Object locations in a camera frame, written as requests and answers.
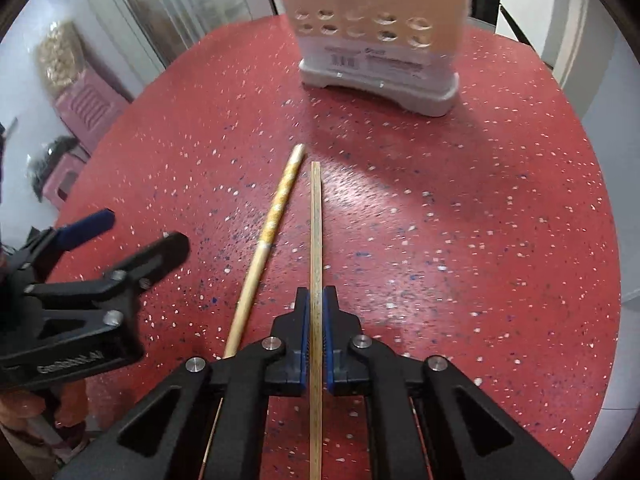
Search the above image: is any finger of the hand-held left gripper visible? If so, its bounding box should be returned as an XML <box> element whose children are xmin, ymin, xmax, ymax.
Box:
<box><xmin>24</xmin><ymin>232</ymin><xmax>192</xmax><ymax>330</ymax></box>
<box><xmin>14</xmin><ymin>209</ymin><xmax>117</xmax><ymax>272</ymax></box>

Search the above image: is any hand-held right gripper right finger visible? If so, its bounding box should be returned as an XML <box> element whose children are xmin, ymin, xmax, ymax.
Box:
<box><xmin>322</xmin><ymin>286</ymin><xmax>576</xmax><ymax>480</ymax></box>

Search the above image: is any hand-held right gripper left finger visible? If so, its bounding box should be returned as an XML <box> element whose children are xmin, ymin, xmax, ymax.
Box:
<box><xmin>52</xmin><ymin>287</ymin><xmax>311</xmax><ymax>480</ymax></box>

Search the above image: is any plain bamboo chopstick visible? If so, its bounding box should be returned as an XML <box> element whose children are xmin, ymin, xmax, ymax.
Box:
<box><xmin>309</xmin><ymin>161</ymin><xmax>325</xmax><ymax>480</ymax></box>

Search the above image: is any beige utensil holder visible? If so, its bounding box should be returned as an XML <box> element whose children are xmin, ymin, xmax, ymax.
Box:
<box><xmin>270</xmin><ymin>0</ymin><xmax>476</xmax><ymax>118</ymax></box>

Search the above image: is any pink plastic stool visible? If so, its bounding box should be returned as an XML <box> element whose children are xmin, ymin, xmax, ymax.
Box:
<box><xmin>42</xmin><ymin>152</ymin><xmax>92</xmax><ymax>207</ymax></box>

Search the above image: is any dark bundle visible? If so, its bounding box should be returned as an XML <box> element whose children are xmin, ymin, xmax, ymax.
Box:
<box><xmin>27</xmin><ymin>135</ymin><xmax>83</xmax><ymax>202</ymax></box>

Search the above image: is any stack of pink stools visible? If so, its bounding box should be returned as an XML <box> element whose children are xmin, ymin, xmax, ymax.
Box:
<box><xmin>54</xmin><ymin>67</ymin><xmax>132</xmax><ymax>157</ymax></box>

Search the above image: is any yellow patterned chopstick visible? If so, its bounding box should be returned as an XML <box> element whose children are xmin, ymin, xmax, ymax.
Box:
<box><xmin>199</xmin><ymin>144</ymin><xmax>306</xmax><ymax>480</ymax></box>

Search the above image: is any bag of white balls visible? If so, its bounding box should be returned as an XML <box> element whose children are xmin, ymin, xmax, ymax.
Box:
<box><xmin>35</xmin><ymin>20</ymin><xmax>87</xmax><ymax>97</ymax></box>

